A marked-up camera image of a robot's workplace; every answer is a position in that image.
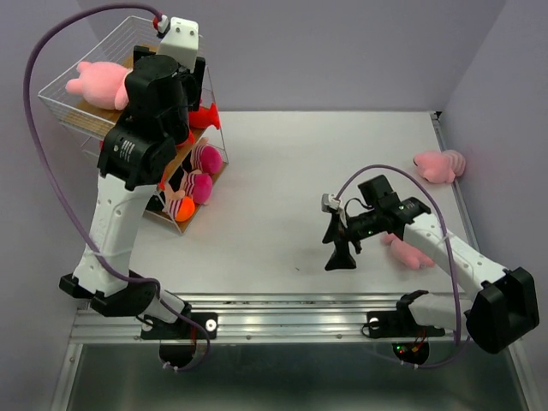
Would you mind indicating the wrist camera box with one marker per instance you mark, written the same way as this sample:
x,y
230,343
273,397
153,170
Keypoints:
x,y
179,39
330,203

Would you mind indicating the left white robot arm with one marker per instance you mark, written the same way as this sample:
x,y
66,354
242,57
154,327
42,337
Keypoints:
x,y
130,166

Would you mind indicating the red shark plush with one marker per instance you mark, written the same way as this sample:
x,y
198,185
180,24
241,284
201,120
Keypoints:
x,y
161,184
204,117

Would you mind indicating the pink frog plush striped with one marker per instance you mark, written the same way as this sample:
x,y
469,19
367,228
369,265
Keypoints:
x,y
101,84

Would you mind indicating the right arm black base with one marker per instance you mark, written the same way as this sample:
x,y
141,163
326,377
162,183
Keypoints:
x,y
400,323

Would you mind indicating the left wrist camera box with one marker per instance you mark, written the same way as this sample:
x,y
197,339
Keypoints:
x,y
179,39

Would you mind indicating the boy doll pink hat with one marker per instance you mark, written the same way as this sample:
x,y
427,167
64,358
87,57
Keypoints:
x,y
203,157
195,185

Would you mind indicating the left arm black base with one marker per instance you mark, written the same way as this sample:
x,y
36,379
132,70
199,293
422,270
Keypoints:
x,y
182,346

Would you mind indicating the boy doll black hair orange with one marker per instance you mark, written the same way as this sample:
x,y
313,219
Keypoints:
x,y
179,206

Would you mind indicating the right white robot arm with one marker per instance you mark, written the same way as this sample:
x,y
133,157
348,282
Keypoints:
x,y
499,306

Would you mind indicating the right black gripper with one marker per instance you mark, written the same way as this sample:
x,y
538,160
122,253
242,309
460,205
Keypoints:
x,y
341,258

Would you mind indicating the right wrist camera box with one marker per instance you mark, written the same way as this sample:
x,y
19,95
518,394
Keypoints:
x,y
330,203

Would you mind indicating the aluminium rail frame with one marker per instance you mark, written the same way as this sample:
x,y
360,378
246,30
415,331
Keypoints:
x,y
256,318

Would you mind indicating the white wire wooden shelf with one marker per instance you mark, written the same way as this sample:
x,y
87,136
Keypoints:
x,y
90,124

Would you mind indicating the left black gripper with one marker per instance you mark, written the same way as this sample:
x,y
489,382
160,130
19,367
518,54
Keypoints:
x,y
193,82

